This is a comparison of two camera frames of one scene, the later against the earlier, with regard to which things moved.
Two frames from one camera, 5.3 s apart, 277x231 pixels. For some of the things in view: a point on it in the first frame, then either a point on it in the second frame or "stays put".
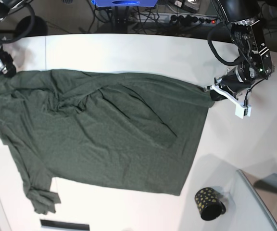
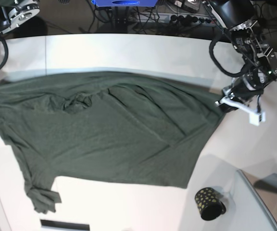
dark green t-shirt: (119, 131) stays put
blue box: (134, 3) stays put
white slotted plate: (52, 225) stays put
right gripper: (231, 84) to (237, 93)
